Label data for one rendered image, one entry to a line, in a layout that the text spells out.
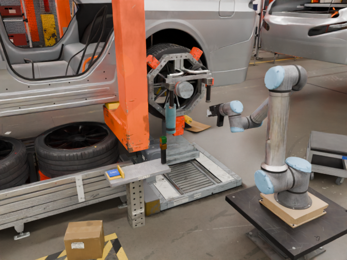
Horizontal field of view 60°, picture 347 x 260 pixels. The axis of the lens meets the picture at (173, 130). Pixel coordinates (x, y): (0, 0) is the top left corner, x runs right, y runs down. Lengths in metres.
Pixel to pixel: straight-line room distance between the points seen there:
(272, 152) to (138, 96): 0.93
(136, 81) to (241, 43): 1.38
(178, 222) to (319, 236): 0.97
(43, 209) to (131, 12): 1.45
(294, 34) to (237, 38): 1.77
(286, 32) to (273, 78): 3.17
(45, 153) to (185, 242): 1.20
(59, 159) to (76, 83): 0.60
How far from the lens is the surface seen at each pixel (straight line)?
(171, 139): 2.92
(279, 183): 1.85
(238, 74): 3.14
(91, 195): 2.37
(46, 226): 2.51
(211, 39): 2.88
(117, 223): 2.39
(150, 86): 2.48
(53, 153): 2.37
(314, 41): 4.55
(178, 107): 2.78
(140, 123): 2.13
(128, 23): 1.96
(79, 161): 2.34
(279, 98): 1.68
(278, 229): 1.95
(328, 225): 2.09
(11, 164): 2.39
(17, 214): 2.35
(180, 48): 2.64
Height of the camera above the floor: 1.53
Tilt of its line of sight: 23 degrees down
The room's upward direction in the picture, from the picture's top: straight up
